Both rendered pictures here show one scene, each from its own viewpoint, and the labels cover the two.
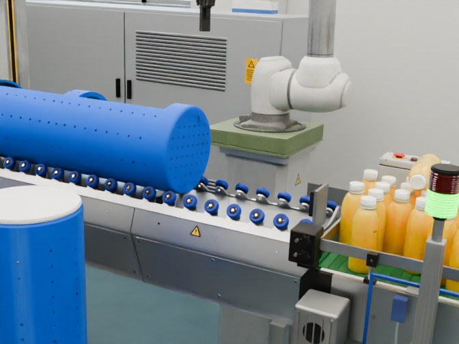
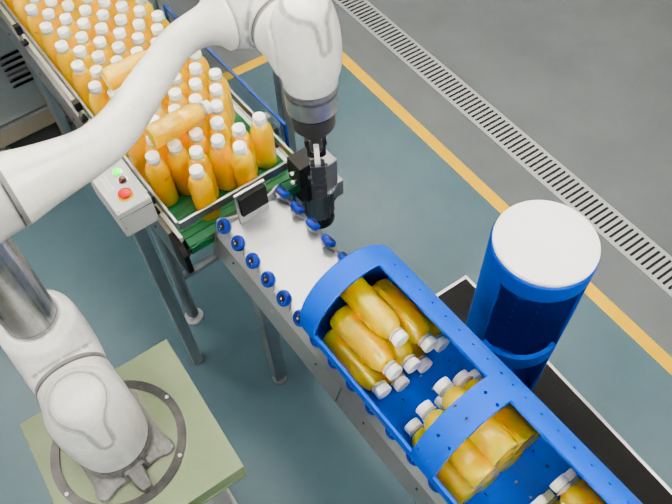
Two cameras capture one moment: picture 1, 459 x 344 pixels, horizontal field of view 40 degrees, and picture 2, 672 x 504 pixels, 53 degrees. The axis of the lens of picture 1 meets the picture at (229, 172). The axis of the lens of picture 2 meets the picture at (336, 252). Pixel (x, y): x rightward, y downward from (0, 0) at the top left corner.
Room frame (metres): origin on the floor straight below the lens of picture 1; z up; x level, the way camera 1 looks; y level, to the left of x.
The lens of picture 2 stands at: (2.68, 0.52, 2.50)
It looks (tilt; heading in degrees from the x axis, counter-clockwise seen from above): 56 degrees down; 208
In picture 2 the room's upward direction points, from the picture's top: 3 degrees counter-clockwise
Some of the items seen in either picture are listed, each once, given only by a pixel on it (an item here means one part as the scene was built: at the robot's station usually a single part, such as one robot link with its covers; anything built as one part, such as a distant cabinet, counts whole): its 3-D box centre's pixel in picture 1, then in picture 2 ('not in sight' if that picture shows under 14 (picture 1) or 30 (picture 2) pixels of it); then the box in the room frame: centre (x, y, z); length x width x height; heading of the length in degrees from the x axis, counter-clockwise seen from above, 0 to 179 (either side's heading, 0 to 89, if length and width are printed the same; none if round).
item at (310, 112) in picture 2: not in sight; (311, 95); (1.95, 0.09, 1.73); 0.09 x 0.09 x 0.06
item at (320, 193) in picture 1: (317, 206); (253, 203); (1.72, -0.26, 0.99); 0.10 x 0.02 x 0.12; 153
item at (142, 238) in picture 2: not in sight; (168, 296); (1.88, -0.58, 0.50); 0.04 x 0.04 x 1.00; 63
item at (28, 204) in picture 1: (26, 203); (545, 241); (1.53, 0.52, 1.03); 0.28 x 0.28 x 0.01
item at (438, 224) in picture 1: (441, 204); not in sight; (1.22, -0.44, 1.18); 0.06 x 0.06 x 0.16
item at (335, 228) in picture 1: (343, 220); (239, 192); (1.68, -0.33, 0.96); 0.40 x 0.01 x 0.03; 153
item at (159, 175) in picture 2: not in sight; (160, 179); (1.75, -0.55, 0.99); 0.07 x 0.07 x 0.18
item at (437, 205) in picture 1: (442, 201); not in sight; (1.22, -0.44, 1.18); 0.06 x 0.06 x 0.05
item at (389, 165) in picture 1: (412, 174); (122, 194); (1.88, -0.58, 1.05); 0.20 x 0.10 x 0.10; 63
